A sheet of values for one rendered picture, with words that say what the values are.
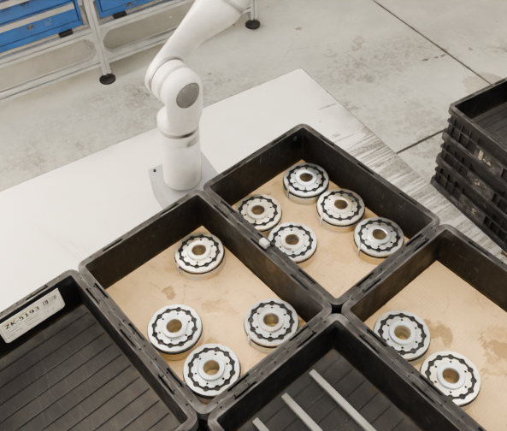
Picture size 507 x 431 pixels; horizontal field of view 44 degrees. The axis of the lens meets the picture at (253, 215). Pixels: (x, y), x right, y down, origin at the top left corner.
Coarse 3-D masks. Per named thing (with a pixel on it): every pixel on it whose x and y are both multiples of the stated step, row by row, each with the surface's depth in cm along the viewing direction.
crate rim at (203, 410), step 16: (192, 192) 129; (176, 208) 127; (144, 224) 124; (240, 224) 123; (256, 240) 121; (96, 256) 120; (272, 256) 118; (80, 272) 117; (288, 272) 116; (96, 288) 115; (304, 288) 113; (112, 304) 112; (320, 304) 111; (128, 320) 110; (320, 320) 109; (272, 352) 105; (160, 368) 104; (256, 368) 103; (176, 384) 102; (240, 384) 102; (192, 400) 100; (224, 400) 100; (208, 416) 100
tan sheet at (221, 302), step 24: (144, 264) 130; (168, 264) 130; (240, 264) 129; (120, 288) 127; (144, 288) 127; (168, 288) 126; (192, 288) 126; (216, 288) 126; (240, 288) 126; (264, 288) 125; (144, 312) 123; (216, 312) 122; (240, 312) 122; (144, 336) 119; (216, 336) 119; (240, 336) 119; (168, 360) 116; (240, 360) 115
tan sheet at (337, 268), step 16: (256, 192) 142; (272, 192) 142; (288, 208) 139; (304, 208) 139; (304, 224) 136; (320, 240) 133; (336, 240) 132; (320, 256) 130; (336, 256) 130; (352, 256) 130; (320, 272) 127; (336, 272) 127; (352, 272) 127; (368, 272) 127; (336, 288) 125
